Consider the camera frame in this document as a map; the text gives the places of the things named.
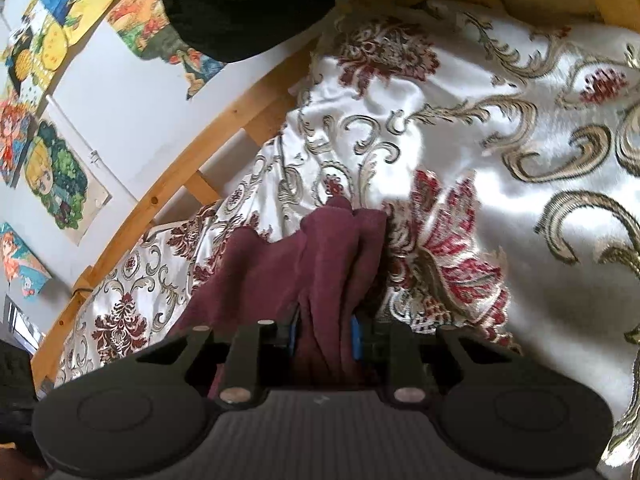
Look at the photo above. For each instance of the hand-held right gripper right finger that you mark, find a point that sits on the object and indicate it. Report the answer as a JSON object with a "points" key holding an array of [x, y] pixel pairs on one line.
{"points": [[356, 340]]}

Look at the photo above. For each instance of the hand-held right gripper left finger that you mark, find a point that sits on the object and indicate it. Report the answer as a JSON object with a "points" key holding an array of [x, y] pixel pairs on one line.
{"points": [[294, 332]]}

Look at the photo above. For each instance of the maroon long-sleeved sweater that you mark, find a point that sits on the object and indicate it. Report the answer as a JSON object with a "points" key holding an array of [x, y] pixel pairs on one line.
{"points": [[325, 270]]}

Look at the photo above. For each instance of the white floral bedspread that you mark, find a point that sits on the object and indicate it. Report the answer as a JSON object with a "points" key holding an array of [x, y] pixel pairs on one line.
{"points": [[475, 160]]}

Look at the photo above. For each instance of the black padded jacket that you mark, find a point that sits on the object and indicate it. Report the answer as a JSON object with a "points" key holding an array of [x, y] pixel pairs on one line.
{"points": [[250, 5]]}

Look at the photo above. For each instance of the grey window frame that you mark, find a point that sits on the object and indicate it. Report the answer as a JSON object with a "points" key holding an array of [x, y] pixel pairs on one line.
{"points": [[25, 325]]}

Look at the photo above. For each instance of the orange-haired figure wall poster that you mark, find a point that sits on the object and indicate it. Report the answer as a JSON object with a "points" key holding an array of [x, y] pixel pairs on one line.
{"points": [[20, 265]]}

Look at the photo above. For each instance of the wooden bed frame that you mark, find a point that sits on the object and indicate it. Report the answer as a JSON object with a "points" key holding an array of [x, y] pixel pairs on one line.
{"points": [[165, 195]]}

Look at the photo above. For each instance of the blond figure wall poster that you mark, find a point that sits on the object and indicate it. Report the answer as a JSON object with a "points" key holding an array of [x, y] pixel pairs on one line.
{"points": [[60, 180]]}

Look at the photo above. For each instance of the white wall pipe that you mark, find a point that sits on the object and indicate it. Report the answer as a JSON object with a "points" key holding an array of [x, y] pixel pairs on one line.
{"points": [[95, 152]]}

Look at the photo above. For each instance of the red-haired figure wall poster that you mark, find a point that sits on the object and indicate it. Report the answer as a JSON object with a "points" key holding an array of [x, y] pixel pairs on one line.
{"points": [[15, 130]]}

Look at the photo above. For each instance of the colourful mushroom wall poster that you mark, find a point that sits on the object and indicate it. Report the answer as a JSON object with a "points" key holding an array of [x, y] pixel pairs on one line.
{"points": [[150, 30]]}

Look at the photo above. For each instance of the yellow patterned wall poster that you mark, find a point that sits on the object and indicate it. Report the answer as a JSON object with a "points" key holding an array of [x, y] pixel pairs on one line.
{"points": [[37, 62]]}

